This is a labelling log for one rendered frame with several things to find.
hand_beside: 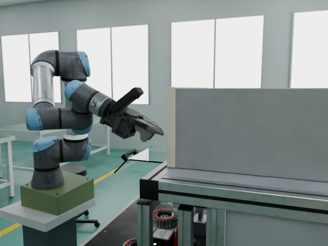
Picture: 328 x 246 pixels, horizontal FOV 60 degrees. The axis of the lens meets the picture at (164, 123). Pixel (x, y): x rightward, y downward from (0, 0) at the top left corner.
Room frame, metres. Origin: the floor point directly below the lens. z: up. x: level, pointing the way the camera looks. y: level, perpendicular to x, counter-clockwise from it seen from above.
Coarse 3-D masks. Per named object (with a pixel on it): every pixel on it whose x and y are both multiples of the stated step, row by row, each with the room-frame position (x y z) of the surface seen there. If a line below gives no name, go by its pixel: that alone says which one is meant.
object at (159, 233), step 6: (156, 228) 0.86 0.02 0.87; (162, 228) 0.86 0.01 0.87; (156, 234) 0.82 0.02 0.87; (162, 234) 0.82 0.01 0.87; (168, 234) 0.82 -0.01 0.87; (174, 234) 0.84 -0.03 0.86; (156, 240) 0.80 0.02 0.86; (162, 240) 0.80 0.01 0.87; (168, 240) 0.79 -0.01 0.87; (174, 240) 0.83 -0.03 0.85
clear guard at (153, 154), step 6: (144, 150) 1.14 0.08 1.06; (150, 150) 1.14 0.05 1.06; (156, 150) 1.14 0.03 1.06; (162, 150) 1.14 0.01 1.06; (132, 156) 1.04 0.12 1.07; (138, 156) 1.04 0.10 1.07; (144, 156) 1.04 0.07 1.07; (150, 156) 1.04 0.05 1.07; (156, 156) 1.04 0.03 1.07; (162, 156) 1.04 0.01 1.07; (126, 162) 1.02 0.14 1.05; (132, 162) 1.14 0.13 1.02; (156, 162) 0.96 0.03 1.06; (162, 162) 0.96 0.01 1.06; (120, 168) 1.03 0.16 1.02
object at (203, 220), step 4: (196, 216) 1.05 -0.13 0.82; (204, 216) 1.05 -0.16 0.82; (196, 220) 1.02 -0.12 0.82; (204, 220) 1.02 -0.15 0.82; (196, 224) 1.00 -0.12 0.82; (200, 224) 1.00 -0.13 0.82; (204, 224) 0.99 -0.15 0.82; (196, 228) 1.00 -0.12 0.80; (200, 228) 1.00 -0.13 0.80; (204, 228) 0.99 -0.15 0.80; (196, 232) 1.00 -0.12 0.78; (200, 232) 1.00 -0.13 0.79; (204, 232) 0.99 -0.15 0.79; (204, 236) 0.99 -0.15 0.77
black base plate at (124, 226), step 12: (132, 204) 1.30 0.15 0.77; (120, 216) 1.17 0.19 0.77; (132, 216) 1.17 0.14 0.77; (108, 228) 1.06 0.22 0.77; (120, 228) 1.06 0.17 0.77; (132, 228) 1.06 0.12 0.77; (96, 240) 0.97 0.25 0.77; (108, 240) 0.97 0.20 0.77; (120, 240) 0.97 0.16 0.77; (204, 240) 0.97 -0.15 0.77
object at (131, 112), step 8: (104, 104) 0.90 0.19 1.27; (104, 112) 0.91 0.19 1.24; (120, 112) 0.88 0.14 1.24; (128, 112) 0.88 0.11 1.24; (136, 112) 0.92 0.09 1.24; (104, 120) 0.92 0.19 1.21; (112, 120) 0.91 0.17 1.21; (120, 120) 0.88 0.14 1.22; (128, 120) 0.87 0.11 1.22; (112, 128) 0.89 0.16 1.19; (120, 128) 0.88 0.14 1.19; (128, 128) 0.87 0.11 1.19; (120, 136) 0.88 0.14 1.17; (128, 136) 0.89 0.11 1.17
